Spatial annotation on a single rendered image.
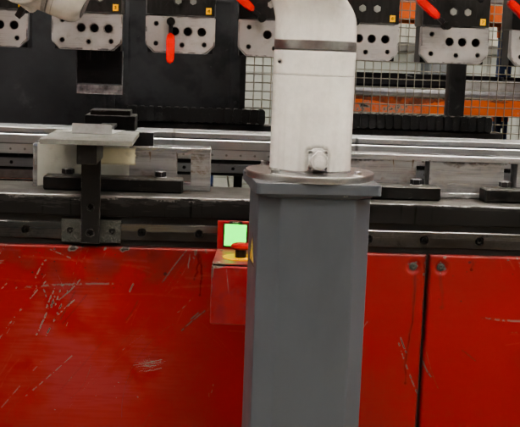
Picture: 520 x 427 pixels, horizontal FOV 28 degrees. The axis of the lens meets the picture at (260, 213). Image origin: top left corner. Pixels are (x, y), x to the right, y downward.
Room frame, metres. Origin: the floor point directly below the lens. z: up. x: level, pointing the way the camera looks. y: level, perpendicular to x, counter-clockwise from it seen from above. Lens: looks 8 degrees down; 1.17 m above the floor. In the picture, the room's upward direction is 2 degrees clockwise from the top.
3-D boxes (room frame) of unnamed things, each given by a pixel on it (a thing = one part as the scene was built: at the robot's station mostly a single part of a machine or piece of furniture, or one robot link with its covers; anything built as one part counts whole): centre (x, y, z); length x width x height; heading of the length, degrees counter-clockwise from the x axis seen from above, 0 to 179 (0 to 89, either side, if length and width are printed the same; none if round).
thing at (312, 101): (1.57, -0.07, 1.09); 0.19 x 0.19 x 0.18
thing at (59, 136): (2.21, 0.35, 1.00); 0.26 x 0.18 x 0.01; 4
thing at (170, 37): (2.30, 0.20, 1.20); 0.04 x 0.02 x 0.10; 4
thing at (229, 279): (2.07, -0.01, 0.75); 0.20 x 0.16 x 0.18; 89
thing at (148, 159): (2.36, 0.31, 0.92); 0.39 x 0.06 x 0.10; 94
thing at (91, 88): (2.35, 0.36, 1.13); 0.10 x 0.02 x 0.10; 94
